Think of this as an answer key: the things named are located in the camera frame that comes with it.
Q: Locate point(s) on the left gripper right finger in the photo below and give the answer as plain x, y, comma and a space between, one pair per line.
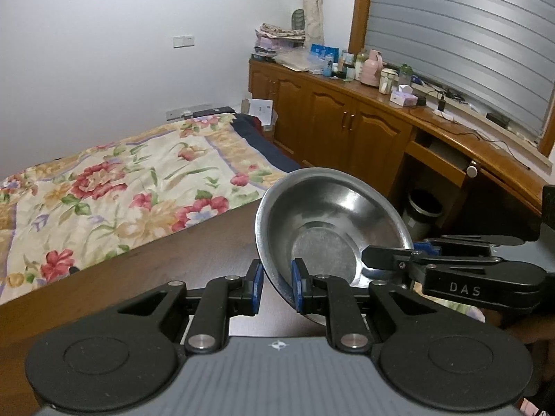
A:
332, 298

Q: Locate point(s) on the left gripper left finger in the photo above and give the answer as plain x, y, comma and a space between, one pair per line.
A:
217, 303

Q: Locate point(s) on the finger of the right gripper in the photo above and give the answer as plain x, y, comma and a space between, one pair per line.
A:
464, 245
486, 282

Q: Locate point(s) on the small shallow steel bowl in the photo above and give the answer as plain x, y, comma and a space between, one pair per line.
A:
326, 218

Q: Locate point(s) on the wooden sideboard cabinet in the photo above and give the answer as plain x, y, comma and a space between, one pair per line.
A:
481, 185

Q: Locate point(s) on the pink tissue box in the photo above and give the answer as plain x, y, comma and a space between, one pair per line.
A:
403, 96

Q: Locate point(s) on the floral bed quilt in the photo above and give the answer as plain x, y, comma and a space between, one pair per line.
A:
73, 213

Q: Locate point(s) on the white paper bag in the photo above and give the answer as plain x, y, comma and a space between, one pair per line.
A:
263, 110

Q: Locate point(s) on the pink thermos jug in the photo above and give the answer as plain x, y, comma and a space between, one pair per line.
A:
371, 69

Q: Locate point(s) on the grey window blind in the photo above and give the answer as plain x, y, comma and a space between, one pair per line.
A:
498, 52

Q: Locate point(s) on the blue tissue package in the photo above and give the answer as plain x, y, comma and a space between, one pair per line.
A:
322, 58

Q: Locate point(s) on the stack of folded cloths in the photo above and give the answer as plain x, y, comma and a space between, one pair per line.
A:
272, 40

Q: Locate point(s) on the beige tied curtain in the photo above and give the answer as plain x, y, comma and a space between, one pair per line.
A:
314, 22

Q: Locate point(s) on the white wall switch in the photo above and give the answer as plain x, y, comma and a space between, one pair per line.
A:
179, 42

